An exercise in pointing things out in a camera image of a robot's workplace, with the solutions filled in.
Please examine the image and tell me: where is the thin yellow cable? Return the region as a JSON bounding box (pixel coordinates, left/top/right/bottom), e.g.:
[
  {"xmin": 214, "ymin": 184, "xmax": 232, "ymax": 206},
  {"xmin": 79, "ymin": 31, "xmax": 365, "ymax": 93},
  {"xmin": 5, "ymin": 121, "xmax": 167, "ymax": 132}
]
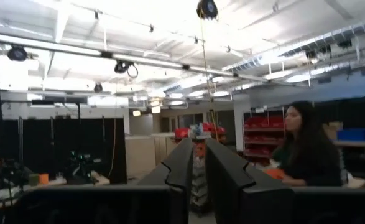
[{"xmin": 108, "ymin": 118, "xmax": 117, "ymax": 179}]

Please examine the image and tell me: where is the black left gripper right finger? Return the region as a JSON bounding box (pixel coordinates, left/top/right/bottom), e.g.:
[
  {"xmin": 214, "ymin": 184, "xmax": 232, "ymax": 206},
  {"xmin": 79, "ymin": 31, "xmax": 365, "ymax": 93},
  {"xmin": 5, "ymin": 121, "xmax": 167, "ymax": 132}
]
[{"xmin": 205, "ymin": 138, "xmax": 295, "ymax": 224}]

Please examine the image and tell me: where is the blue plastic bin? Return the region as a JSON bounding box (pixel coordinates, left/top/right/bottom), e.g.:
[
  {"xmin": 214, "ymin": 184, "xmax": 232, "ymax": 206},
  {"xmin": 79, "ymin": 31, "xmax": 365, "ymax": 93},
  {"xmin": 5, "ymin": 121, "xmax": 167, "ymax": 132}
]
[{"xmin": 336, "ymin": 128, "xmax": 365, "ymax": 141}]

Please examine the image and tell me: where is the black overhead light beam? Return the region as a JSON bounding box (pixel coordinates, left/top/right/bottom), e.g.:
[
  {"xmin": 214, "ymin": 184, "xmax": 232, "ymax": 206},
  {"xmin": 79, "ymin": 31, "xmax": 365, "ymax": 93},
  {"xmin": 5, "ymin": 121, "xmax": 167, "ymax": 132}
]
[{"xmin": 0, "ymin": 30, "xmax": 272, "ymax": 83}]

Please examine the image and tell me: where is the cardboard box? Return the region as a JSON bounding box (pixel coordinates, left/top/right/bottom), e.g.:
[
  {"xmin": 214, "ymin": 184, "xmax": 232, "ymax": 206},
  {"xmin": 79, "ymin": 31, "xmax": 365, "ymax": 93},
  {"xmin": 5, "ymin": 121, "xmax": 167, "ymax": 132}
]
[{"xmin": 323, "ymin": 121, "xmax": 344, "ymax": 141}]

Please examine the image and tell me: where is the yellow hanging cable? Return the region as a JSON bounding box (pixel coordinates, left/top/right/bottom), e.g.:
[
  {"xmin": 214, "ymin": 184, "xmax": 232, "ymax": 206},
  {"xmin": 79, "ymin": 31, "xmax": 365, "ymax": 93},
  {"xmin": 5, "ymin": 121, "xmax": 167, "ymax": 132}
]
[{"xmin": 199, "ymin": 17, "xmax": 219, "ymax": 141}]

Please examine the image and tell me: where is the beige cabinet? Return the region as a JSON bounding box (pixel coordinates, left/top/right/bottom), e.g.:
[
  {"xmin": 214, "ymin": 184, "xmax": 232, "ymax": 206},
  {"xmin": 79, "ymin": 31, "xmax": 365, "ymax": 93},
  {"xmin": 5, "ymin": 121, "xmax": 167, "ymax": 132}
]
[{"xmin": 124, "ymin": 133, "xmax": 177, "ymax": 179}]

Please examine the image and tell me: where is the black hanging cable reel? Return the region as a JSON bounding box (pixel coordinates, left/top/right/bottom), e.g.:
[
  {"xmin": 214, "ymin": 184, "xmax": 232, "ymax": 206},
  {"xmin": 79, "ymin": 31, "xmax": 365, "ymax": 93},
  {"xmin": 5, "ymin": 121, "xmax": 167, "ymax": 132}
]
[{"xmin": 7, "ymin": 45, "xmax": 29, "ymax": 62}]

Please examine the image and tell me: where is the background work table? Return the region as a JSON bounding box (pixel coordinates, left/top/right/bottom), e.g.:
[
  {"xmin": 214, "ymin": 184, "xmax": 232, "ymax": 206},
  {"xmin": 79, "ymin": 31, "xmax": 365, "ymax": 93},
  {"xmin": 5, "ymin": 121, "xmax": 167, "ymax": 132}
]
[{"xmin": 331, "ymin": 139, "xmax": 365, "ymax": 188}]

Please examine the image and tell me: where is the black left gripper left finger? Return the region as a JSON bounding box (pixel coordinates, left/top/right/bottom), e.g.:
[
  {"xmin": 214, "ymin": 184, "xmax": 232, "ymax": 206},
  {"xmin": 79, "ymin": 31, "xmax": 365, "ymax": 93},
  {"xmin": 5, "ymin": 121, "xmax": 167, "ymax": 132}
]
[{"xmin": 137, "ymin": 138, "xmax": 194, "ymax": 224}]

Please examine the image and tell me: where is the black partition wall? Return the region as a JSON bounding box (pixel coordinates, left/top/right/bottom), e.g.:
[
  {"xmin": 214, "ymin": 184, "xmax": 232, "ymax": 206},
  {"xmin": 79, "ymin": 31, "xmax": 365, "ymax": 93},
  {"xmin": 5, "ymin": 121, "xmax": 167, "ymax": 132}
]
[{"xmin": 0, "ymin": 116, "xmax": 127, "ymax": 185}]

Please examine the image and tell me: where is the background wooden table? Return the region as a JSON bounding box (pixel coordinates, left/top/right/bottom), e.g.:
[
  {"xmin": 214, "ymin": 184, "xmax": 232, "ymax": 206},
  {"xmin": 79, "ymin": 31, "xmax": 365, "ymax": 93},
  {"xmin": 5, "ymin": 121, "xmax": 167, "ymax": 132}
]
[{"xmin": 0, "ymin": 170, "xmax": 111, "ymax": 213}]

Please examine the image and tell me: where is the person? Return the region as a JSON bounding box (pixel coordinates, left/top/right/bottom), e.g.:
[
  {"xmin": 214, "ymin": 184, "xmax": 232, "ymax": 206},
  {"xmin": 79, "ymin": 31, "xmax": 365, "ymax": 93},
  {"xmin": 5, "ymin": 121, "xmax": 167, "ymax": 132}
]
[{"xmin": 264, "ymin": 100, "xmax": 344, "ymax": 187}]

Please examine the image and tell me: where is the orange object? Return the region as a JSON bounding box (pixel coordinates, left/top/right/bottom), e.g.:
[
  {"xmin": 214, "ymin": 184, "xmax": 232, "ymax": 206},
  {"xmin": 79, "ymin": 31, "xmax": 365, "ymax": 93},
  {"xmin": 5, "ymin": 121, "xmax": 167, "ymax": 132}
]
[{"xmin": 264, "ymin": 168, "xmax": 286, "ymax": 180}]

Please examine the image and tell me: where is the shelf rack with red bins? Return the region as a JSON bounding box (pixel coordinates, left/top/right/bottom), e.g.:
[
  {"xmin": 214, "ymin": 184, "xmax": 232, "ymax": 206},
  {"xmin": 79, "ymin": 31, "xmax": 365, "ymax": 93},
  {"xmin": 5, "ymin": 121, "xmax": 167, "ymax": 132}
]
[{"xmin": 243, "ymin": 114, "xmax": 286, "ymax": 160}]

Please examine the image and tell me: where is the black reel with cable loop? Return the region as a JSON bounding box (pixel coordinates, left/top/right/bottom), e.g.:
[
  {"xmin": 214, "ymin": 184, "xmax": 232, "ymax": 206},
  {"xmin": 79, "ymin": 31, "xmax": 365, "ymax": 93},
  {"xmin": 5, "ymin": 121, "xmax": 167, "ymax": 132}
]
[{"xmin": 113, "ymin": 60, "xmax": 139, "ymax": 79}]

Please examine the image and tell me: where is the background robot with green lights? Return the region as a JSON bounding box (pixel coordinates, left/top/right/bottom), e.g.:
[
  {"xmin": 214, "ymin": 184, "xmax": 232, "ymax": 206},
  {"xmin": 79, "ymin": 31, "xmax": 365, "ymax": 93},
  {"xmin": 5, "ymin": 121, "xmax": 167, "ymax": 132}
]
[{"xmin": 64, "ymin": 151, "xmax": 103, "ymax": 185}]

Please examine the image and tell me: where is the silver air duct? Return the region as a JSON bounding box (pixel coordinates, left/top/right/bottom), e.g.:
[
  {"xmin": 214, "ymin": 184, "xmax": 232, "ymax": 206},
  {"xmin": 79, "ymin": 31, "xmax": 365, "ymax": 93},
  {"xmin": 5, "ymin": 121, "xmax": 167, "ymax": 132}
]
[{"xmin": 221, "ymin": 17, "xmax": 365, "ymax": 73}]

